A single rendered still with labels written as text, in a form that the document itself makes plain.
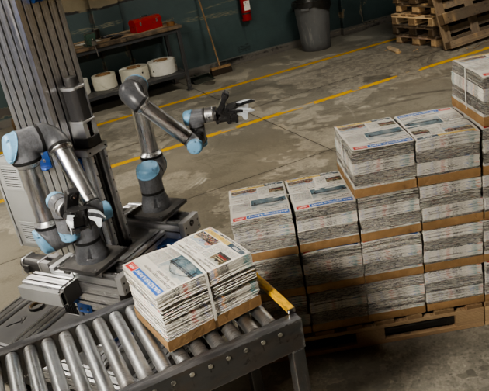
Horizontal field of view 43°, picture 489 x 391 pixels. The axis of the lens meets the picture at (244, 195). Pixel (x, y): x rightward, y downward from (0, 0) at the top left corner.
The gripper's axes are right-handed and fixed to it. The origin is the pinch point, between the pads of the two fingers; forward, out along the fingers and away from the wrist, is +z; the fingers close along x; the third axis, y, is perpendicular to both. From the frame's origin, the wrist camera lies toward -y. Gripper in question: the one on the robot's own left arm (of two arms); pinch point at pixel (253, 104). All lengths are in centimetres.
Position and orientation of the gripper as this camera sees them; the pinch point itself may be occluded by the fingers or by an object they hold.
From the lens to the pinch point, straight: 305.4
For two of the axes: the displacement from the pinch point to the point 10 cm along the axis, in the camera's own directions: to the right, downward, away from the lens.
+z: 9.9, -1.3, -1.1
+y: 1.7, 8.3, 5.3
